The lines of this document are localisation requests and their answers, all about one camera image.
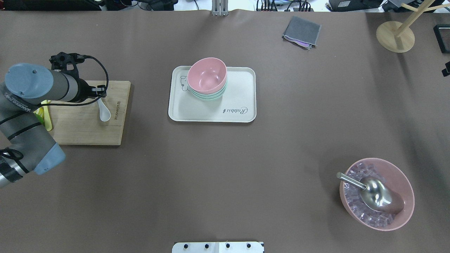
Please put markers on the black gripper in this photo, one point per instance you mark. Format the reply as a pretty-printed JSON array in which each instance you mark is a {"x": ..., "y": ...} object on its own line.
[{"x": 83, "y": 91}]

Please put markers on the white ceramic spoon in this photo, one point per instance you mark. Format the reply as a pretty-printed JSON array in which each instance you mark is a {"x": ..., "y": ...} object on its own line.
[{"x": 104, "y": 113}]

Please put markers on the small pink bowl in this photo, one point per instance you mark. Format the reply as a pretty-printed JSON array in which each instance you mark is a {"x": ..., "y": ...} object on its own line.
[{"x": 207, "y": 76}]

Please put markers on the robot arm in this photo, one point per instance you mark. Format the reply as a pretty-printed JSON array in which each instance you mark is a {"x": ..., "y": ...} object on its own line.
[{"x": 24, "y": 89}]

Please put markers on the green bowl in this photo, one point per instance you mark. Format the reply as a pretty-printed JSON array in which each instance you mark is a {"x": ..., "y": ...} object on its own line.
[{"x": 210, "y": 96}]

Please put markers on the large pink ice bowl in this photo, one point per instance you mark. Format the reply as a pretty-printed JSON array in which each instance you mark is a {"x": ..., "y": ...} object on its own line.
[{"x": 392, "y": 177}]

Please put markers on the bamboo cutting board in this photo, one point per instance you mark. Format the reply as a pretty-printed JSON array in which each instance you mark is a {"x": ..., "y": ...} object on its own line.
[{"x": 82, "y": 125}]

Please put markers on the yellow plastic knife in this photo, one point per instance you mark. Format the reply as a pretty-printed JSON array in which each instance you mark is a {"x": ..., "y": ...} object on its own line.
[{"x": 47, "y": 119}]

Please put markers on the cream rabbit tray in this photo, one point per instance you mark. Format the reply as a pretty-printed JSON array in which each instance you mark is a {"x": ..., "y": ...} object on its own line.
[{"x": 237, "y": 104}]

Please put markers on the grey purple folded cloth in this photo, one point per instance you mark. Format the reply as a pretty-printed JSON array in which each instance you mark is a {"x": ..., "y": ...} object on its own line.
[{"x": 302, "y": 32}]

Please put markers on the metal ice scoop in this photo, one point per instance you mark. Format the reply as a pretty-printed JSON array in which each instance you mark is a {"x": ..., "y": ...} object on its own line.
[{"x": 375, "y": 194}]

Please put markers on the wooden stand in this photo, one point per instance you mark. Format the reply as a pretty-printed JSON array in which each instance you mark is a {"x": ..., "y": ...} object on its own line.
[{"x": 398, "y": 37}]

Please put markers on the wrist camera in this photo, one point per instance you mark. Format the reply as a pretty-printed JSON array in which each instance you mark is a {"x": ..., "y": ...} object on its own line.
[{"x": 66, "y": 63}]

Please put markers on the aluminium frame post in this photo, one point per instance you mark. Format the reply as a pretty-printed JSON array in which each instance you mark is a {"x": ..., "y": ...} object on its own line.
[{"x": 220, "y": 8}]

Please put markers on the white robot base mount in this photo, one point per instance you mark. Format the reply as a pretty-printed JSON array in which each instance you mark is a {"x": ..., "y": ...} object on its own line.
[{"x": 219, "y": 247}]

